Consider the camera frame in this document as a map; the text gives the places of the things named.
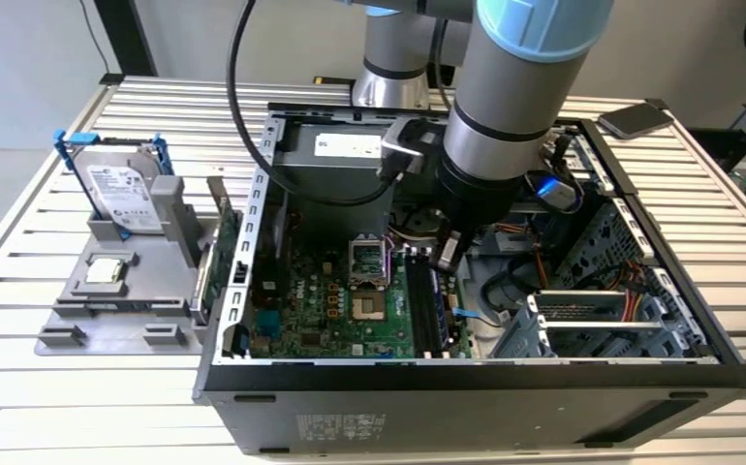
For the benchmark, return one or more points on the thin locking lever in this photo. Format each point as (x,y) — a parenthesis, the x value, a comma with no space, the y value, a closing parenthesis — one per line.
(388,264)

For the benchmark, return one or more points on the CPU socket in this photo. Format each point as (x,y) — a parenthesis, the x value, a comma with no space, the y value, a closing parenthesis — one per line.
(370,305)

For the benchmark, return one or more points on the black RAM slot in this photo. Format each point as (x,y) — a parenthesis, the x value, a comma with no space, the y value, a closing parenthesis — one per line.
(428,315)
(423,302)
(415,302)

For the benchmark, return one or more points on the small silver wrist camera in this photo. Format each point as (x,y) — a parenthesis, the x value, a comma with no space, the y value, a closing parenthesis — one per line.
(557,194)

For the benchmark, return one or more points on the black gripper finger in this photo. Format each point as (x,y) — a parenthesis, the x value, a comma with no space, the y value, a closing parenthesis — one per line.
(467,239)

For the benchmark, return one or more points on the grey metal disk bay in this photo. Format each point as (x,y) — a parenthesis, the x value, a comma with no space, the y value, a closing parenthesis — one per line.
(579,300)

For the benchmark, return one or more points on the green graphics card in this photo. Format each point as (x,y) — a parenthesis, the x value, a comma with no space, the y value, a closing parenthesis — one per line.
(223,252)

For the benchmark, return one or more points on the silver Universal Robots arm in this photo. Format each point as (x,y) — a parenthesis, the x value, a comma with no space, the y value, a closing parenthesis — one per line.
(509,97)

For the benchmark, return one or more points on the black table corner cap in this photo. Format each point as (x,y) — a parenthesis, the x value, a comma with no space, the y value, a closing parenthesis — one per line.
(657,102)
(112,79)

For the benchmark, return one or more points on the black upright post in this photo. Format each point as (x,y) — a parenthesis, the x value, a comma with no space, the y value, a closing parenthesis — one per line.
(136,39)

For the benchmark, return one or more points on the green motherboard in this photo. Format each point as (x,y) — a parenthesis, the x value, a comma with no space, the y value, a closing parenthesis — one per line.
(320,310)

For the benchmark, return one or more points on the grey power supply unit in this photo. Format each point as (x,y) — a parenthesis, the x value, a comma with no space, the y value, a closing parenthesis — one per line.
(334,223)

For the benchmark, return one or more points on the teal expansion slot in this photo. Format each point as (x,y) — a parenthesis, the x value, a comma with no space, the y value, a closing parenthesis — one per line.
(268,323)

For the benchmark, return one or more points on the silver CPU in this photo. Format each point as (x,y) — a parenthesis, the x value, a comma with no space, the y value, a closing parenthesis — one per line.
(104,272)

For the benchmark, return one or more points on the RAM stick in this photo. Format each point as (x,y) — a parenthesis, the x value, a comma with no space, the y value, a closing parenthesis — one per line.
(438,310)
(120,306)

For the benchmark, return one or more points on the dark flat rounded device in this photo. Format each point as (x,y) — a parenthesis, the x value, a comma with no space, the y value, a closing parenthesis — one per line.
(634,121)

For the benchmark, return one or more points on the grey parts rack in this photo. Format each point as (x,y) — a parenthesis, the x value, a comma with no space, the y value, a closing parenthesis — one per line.
(152,271)

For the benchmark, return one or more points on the hard disk in blue carrier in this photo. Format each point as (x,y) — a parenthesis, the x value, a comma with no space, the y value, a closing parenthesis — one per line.
(120,194)

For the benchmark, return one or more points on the black open PC case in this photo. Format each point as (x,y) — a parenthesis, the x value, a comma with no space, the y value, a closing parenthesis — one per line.
(411,416)

